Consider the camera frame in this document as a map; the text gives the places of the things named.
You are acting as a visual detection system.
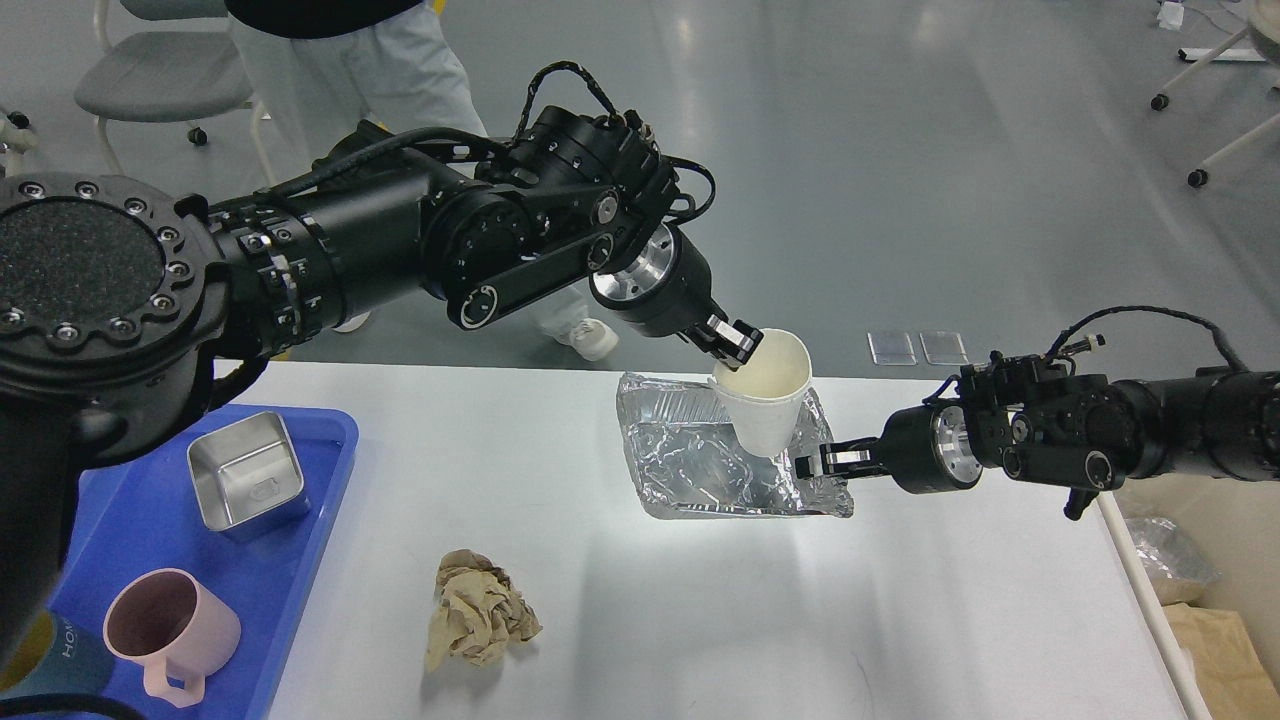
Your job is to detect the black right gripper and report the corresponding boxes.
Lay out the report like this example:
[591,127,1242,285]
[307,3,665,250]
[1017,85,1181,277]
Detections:
[794,404,983,495]

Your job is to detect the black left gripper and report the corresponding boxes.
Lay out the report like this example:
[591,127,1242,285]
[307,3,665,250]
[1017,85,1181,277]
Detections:
[590,223,764,372]

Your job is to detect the white paper cup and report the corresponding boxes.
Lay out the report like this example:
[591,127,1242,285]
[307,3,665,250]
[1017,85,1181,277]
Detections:
[710,328,812,457]

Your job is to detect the aluminium foil tray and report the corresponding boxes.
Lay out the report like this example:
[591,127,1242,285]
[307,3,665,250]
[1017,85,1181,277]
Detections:
[616,372,855,519]

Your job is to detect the stainless steel rectangular tin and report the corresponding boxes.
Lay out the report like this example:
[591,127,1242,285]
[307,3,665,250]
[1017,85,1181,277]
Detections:
[187,411,310,543]

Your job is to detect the pink plastic mug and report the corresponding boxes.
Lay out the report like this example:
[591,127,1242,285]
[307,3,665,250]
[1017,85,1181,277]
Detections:
[102,568,242,708]

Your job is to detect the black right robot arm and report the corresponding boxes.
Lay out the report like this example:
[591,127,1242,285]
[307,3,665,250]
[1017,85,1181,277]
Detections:
[792,307,1279,520]

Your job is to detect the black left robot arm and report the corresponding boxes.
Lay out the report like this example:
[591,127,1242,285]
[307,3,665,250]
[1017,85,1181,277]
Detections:
[1,61,763,657]

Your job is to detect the clear floor plate left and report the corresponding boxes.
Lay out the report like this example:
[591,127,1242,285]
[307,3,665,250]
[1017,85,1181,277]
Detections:
[867,331,918,366]

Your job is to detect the clear floor plate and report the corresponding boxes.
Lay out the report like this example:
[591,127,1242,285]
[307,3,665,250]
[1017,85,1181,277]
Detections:
[916,331,970,366]
[867,331,918,366]

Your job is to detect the clear floor plate right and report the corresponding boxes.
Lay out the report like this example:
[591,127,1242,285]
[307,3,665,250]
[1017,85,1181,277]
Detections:
[916,331,970,366]

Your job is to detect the crumpled clear plastic bag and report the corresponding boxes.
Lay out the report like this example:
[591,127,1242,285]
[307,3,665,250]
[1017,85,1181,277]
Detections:
[1125,518,1222,606]

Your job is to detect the crumpled brown paper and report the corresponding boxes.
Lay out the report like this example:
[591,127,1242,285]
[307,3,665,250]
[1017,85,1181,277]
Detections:
[424,550,543,673]

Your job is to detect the white plastic bin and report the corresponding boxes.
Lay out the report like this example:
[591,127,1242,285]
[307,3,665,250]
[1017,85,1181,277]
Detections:
[1114,475,1279,719]

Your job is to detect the brown paper bag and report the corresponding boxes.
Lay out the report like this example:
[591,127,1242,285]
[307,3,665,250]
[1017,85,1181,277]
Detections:
[1164,603,1279,719]

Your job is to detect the standing person in jeans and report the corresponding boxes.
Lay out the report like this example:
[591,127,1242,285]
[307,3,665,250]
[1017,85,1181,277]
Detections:
[221,0,621,363]

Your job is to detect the white chair base right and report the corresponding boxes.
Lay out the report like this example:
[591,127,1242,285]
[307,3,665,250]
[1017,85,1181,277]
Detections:
[1148,0,1280,190]

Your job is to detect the grey wheeled chair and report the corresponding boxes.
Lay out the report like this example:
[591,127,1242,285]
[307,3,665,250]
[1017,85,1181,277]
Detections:
[0,0,282,191]

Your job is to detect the blue plastic tray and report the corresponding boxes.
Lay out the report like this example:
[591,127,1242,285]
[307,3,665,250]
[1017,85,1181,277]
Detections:
[49,405,358,719]

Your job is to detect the teal mug yellow inside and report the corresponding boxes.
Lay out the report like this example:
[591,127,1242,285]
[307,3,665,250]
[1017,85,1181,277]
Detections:
[1,611,115,700]

